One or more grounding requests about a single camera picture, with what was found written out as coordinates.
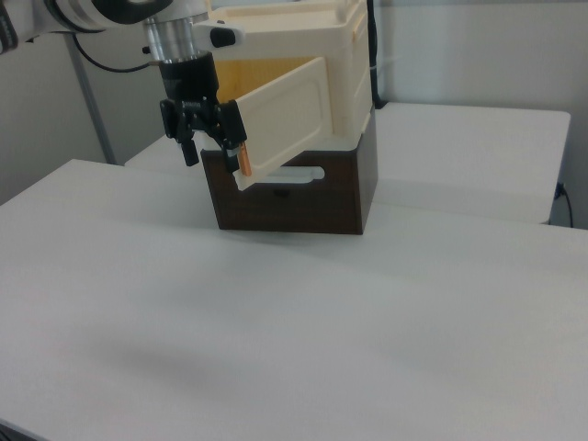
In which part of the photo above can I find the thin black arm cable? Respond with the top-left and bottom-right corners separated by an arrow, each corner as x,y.
71,34 -> 163,74

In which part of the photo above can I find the black power cable with plug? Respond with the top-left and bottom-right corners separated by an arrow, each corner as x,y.
554,182 -> 575,229

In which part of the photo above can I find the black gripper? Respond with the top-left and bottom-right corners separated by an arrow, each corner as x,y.
158,51 -> 250,175

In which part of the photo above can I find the black cable behind cabinet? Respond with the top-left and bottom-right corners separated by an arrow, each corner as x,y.
365,0 -> 388,109

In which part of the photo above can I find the copper door handle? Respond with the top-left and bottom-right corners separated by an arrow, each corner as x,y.
237,142 -> 254,178

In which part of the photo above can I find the dark brown wooden drawer box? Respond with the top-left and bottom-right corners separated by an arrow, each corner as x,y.
200,109 -> 381,237

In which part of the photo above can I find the grey metal frame post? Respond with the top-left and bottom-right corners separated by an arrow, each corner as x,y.
63,32 -> 117,165

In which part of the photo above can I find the white drawer handle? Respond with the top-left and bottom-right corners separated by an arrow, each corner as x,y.
265,165 -> 327,186

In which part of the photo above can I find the cream cabinet door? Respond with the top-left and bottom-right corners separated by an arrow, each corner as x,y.
232,56 -> 334,192

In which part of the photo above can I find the cream plastic cabinet body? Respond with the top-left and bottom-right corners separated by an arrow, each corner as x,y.
201,0 -> 374,152

